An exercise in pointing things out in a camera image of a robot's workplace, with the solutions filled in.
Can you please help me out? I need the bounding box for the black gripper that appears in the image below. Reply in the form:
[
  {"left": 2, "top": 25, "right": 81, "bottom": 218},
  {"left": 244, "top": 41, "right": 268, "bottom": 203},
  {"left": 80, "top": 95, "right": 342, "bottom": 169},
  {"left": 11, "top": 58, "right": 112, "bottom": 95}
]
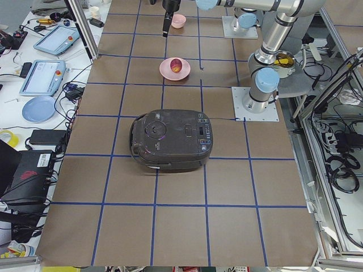
[{"left": 162, "top": 0, "right": 181, "bottom": 37}]

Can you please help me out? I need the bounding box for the pink bowl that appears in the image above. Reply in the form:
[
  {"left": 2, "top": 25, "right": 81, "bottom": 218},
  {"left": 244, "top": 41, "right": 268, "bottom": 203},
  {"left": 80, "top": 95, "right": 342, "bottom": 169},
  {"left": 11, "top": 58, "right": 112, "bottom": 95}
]
[{"left": 171, "top": 14, "right": 187, "bottom": 29}]

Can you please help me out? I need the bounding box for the red apple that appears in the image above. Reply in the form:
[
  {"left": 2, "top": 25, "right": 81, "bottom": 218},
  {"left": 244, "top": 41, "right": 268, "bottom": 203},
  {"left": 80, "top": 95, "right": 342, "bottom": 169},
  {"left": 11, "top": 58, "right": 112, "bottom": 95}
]
[{"left": 170, "top": 58, "right": 183, "bottom": 73}]

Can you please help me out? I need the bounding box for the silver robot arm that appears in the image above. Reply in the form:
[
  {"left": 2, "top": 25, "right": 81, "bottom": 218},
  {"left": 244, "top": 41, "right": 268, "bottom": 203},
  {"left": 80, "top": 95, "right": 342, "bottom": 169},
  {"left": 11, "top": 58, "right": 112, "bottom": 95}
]
[{"left": 196, "top": 1, "right": 325, "bottom": 113}]

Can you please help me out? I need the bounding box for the pink plate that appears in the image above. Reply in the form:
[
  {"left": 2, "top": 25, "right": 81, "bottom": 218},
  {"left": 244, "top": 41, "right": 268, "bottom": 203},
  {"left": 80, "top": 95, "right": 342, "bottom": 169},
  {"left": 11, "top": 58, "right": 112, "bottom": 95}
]
[{"left": 159, "top": 57, "right": 191, "bottom": 81}]

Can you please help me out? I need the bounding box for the blue plate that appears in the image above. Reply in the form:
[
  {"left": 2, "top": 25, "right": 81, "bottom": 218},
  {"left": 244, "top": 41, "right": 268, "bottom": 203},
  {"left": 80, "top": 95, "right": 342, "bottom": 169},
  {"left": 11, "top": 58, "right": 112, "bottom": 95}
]
[{"left": 22, "top": 96, "right": 56, "bottom": 122}]

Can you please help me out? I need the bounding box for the paper cup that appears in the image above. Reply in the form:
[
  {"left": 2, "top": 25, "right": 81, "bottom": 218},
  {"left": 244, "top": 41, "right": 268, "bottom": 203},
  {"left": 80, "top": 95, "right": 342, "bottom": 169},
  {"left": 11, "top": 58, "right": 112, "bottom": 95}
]
[{"left": 89, "top": 6, "right": 101, "bottom": 20}]

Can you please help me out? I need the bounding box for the upper teach pendant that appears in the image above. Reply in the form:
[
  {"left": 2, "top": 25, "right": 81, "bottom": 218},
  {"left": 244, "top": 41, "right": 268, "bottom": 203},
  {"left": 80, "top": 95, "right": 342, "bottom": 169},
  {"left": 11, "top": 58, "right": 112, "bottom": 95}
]
[{"left": 33, "top": 25, "right": 80, "bottom": 56}]

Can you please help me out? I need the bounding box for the teach pendant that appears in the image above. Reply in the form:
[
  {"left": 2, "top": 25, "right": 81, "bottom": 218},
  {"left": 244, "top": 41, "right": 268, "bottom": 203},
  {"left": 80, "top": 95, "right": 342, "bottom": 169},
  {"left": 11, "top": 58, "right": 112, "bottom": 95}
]
[
  {"left": 33, "top": 25, "right": 80, "bottom": 56},
  {"left": 19, "top": 60, "right": 66, "bottom": 96}
]

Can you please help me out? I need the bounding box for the black rice cooker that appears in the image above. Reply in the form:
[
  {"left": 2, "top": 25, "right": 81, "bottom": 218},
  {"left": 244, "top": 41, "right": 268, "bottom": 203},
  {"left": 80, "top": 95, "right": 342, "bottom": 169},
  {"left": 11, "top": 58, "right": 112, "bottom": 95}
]
[{"left": 129, "top": 109, "right": 213, "bottom": 171}]

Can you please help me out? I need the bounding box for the lower teach pendant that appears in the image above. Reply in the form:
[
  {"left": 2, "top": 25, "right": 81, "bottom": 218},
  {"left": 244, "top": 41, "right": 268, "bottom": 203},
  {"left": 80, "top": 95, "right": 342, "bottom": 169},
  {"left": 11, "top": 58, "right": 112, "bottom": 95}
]
[{"left": 19, "top": 60, "right": 66, "bottom": 96}]

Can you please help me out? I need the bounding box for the black smartphone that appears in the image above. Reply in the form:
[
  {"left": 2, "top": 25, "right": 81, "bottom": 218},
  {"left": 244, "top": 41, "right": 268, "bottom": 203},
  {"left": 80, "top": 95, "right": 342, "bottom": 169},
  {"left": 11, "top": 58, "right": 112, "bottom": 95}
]
[{"left": 19, "top": 62, "right": 32, "bottom": 78}]

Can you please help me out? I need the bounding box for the black power adapter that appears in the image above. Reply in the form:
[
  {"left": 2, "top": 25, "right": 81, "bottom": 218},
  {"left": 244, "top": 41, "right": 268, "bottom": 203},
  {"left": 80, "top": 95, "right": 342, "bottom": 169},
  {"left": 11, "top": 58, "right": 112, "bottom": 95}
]
[{"left": 29, "top": 130, "right": 66, "bottom": 146}]

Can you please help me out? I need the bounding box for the yellow tape roll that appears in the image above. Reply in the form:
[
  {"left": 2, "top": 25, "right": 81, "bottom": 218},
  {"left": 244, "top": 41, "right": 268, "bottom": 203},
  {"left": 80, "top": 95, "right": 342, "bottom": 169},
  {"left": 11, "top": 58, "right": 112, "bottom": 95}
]
[{"left": 0, "top": 130, "right": 19, "bottom": 148}]

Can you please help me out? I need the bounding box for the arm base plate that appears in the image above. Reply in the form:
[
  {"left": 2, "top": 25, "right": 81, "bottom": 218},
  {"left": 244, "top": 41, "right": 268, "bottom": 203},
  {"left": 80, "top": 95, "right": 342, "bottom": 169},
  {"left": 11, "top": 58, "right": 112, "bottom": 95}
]
[
  {"left": 231, "top": 87, "right": 279, "bottom": 122},
  {"left": 222, "top": 13, "right": 258, "bottom": 39}
]

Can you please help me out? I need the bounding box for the aluminium frame post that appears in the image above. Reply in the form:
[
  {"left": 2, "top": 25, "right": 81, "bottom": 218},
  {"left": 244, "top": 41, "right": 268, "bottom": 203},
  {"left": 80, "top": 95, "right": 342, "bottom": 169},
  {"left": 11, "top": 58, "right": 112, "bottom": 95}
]
[{"left": 64, "top": 0, "right": 99, "bottom": 60}]

